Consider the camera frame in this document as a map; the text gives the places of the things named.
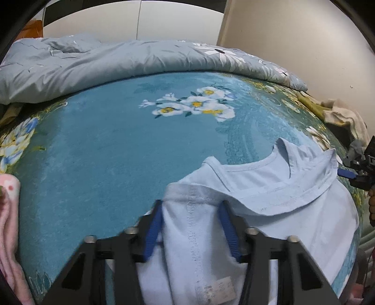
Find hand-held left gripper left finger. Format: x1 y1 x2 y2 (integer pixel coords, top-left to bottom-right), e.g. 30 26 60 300
42 200 162 305

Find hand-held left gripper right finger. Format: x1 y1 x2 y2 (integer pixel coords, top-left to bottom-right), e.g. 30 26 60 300
220 200 340 305

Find light blue printed t-shirt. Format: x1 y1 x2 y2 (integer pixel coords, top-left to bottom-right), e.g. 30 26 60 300
107 137 360 305

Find person's right hand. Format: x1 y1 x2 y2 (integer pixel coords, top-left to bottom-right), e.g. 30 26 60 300
367 185 375 227

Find grey fleece garment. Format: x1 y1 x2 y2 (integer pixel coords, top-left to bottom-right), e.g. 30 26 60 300
346 139 368 160

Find cream knit garment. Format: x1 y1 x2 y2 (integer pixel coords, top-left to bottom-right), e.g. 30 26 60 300
321 99 371 143

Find pale green curtain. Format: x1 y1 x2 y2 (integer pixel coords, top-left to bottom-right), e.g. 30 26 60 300
359 218 375 250

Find yellow-green garment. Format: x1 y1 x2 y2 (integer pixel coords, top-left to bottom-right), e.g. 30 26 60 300
297 91 333 121

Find teal floral blanket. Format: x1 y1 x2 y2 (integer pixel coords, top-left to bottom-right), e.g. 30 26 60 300
0 72 364 305

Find person's pink fleece clothing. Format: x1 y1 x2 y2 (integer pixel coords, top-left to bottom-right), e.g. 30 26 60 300
0 173 36 305

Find grey-blue daisy duvet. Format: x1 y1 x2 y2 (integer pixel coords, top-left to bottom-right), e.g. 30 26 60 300
0 34 308 104

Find olive cloth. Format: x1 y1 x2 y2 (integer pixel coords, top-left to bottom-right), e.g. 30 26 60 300
0 103 24 126

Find white wardrobe with black stripe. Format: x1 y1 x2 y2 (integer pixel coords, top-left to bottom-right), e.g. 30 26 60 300
38 0 227 46

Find wooden bed headboard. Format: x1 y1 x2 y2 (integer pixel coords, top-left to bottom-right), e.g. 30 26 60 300
16 18 44 40

